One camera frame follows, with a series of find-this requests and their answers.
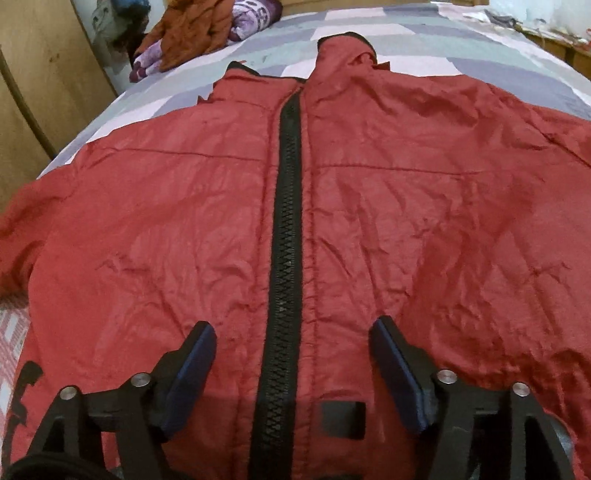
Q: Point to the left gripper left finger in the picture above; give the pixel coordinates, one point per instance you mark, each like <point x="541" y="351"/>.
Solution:
<point x="119" y="433"/>

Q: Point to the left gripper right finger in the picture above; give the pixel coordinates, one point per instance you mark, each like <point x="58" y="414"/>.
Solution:
<point x="464" y="431"/>

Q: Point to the red and black jacket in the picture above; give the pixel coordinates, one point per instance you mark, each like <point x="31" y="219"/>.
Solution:
<point x="290" y="214"/>

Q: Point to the red checkered mat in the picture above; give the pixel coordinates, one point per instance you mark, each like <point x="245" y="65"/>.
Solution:
<point x="14" y="324"/>

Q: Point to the wooden wardrobe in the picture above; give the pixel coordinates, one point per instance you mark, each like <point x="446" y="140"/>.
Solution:
<point x="52" y="87"/>

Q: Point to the pastel checkered bed quilt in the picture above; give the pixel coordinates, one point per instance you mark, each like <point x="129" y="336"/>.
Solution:
<point x="420" y="39"/>

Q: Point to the orange-brown jacket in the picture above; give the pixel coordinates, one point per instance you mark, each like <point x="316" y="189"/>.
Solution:
<point x="186" y="30"/>

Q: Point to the hanging bags pile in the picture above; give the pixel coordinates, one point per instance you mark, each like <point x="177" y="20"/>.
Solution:
<point x="117" y="23"/>

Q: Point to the wooden nightstand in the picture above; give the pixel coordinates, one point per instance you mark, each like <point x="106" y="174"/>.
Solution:
<point x="573" y="51"/>

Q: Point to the purple patterned pillow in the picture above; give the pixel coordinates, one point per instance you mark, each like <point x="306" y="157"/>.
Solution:
<point x="248" y="18"/>

